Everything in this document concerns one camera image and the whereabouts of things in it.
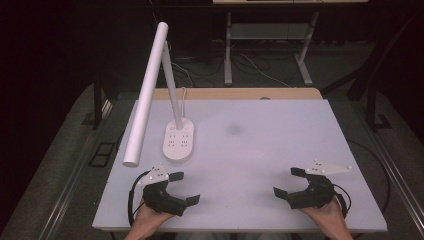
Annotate black slanted stand legs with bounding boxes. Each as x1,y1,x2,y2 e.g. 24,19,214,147
320,15,416,102

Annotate light desk top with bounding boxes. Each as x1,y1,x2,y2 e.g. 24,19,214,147
212,0,370,5

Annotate white lamp cable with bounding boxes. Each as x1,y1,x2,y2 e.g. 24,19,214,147
179,86,187,120

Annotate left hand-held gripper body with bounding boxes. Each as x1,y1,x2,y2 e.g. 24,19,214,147
137,162,188,217

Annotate person's left hand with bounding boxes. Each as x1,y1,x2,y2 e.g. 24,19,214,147
131,199,175,235

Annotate black upright stand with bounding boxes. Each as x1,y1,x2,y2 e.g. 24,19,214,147
81,75,105,131
364,75,393,133

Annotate black floor frame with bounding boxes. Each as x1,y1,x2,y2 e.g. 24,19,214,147
87,141,117,169

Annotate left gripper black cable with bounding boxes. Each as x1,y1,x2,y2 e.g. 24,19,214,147
127,170,152,228

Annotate grey metal desk frame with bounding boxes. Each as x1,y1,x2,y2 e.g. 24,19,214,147
223,11,320,87

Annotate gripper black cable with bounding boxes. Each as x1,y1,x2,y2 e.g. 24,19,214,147
332,183,352,220
127,170,152,228

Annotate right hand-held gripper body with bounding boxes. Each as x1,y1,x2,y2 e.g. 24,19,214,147
285,158,353,211

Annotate long black floor cable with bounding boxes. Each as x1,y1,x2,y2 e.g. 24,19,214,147
346,137,391,215

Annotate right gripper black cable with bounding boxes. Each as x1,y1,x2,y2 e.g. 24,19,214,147
332,183,352,220

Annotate white desk lamp with socket base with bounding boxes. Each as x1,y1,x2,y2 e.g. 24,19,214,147
122,21,195,168

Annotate person's right hand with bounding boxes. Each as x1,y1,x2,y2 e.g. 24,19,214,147
299,197,348,232

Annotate white floor cable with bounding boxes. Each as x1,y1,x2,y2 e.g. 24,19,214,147
237,52,292,89

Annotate white table cover board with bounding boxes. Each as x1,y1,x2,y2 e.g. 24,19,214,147
92,98,388,233

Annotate metal floor rail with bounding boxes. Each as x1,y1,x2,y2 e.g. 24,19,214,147
361,122,424,232
37,99,114,240

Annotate wooden table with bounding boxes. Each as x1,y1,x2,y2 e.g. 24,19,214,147
152,87,324,101

